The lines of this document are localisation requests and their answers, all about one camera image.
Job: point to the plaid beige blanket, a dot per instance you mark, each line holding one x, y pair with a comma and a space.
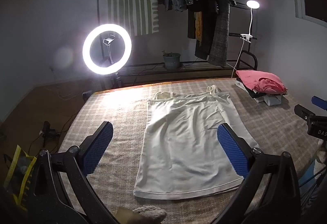
122, 116

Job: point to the black device on floor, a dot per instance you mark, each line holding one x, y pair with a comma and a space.
48, 132

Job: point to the yellow hanging garment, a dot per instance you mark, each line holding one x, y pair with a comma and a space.
198, 24

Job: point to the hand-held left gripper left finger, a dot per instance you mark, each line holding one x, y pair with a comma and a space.
98, 147

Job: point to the yellow bag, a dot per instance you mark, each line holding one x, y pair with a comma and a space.
20, 175

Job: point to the potted plant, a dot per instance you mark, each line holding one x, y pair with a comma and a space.
171, 61

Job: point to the white camisole top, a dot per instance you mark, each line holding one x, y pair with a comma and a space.
184, 142

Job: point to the black metal clothes rack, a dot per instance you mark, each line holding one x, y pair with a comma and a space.
153, 68

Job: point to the pink garment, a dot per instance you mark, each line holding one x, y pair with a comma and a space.
260, 81

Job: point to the black folded garment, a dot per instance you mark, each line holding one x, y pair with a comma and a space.
256, 94

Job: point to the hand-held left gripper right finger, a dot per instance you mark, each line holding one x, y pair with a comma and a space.
233, 152

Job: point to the white folded garment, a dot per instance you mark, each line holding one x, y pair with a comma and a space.
273, 100

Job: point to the phone holder clamp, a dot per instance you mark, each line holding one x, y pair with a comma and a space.
108, 40

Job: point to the grey cloth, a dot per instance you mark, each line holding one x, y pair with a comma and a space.
150, 215

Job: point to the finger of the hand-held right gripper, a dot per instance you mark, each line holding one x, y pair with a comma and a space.
319, 102
304, 113

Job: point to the white clip lamp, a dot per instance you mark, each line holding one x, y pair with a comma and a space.
253, 4

